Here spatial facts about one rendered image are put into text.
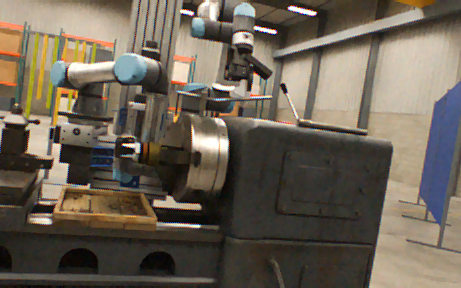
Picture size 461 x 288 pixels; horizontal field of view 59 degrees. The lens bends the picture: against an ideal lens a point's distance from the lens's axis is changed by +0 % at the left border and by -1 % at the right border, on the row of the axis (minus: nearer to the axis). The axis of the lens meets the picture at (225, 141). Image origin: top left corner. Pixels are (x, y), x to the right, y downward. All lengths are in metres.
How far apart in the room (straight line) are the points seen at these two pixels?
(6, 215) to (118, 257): 0.35
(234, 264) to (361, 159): 0.58
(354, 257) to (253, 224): 0.43
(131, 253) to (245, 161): 0.46
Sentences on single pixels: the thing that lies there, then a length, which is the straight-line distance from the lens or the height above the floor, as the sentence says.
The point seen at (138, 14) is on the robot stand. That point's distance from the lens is 2.24.
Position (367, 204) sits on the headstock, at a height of 1.01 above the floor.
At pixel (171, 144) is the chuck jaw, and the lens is 1.44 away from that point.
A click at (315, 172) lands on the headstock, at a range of 1.41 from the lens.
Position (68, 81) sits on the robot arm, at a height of 1.30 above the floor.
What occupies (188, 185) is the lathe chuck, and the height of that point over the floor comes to 1.01.
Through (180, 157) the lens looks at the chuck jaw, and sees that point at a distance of 1.31.
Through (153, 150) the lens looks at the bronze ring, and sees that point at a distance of 1.39.
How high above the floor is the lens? 1.24
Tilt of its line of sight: 3 degrees down
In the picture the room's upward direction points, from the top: 9 degrees clockwise
